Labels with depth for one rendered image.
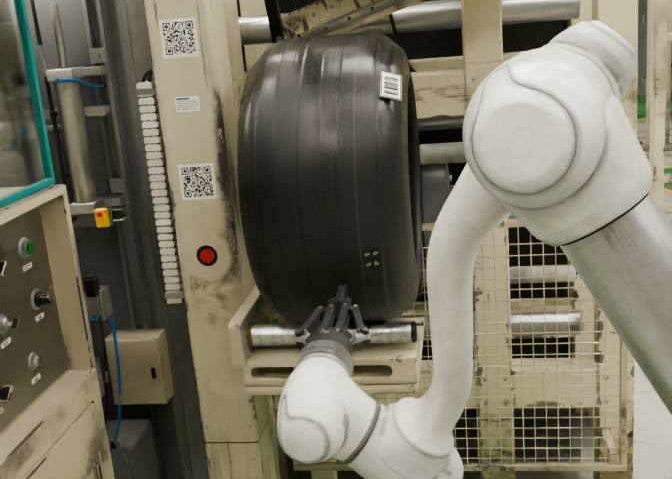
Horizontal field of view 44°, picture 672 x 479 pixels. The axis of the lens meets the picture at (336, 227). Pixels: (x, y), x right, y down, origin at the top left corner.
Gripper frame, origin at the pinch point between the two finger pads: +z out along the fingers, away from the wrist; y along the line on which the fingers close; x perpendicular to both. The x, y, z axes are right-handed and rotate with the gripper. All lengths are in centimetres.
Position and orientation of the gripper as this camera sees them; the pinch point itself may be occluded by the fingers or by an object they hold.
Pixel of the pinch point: (341, 300)
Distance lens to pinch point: 151.3
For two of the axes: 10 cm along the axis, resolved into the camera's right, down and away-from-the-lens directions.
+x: 1.1, 9.2, 3.8
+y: -9.9, 0.5, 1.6
